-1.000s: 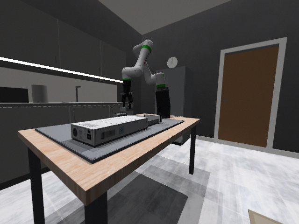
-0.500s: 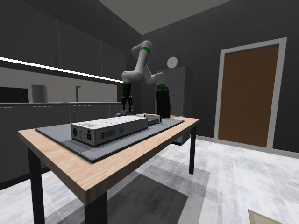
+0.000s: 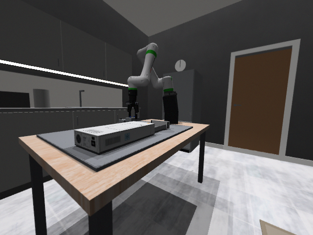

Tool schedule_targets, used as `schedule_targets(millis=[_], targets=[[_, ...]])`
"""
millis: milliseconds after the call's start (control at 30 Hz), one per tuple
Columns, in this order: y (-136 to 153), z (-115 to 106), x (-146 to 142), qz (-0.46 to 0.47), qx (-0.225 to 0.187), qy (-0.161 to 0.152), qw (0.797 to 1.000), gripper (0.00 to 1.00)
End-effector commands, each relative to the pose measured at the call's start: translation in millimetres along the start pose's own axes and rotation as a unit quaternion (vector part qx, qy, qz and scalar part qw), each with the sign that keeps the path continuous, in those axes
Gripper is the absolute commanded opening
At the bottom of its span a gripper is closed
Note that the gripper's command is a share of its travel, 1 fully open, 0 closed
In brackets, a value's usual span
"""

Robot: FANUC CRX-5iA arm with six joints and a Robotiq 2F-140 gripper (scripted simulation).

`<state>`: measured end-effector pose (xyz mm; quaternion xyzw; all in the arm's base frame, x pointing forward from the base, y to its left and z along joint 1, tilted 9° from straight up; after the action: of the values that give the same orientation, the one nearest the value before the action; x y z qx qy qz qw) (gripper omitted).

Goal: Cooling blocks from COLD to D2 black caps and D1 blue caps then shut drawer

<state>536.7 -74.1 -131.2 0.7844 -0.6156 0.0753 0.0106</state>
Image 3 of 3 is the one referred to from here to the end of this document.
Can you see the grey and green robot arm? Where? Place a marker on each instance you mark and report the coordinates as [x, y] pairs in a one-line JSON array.
[[147, 56]]

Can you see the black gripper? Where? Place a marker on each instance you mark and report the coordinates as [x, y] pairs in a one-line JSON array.
[[134, 104]]

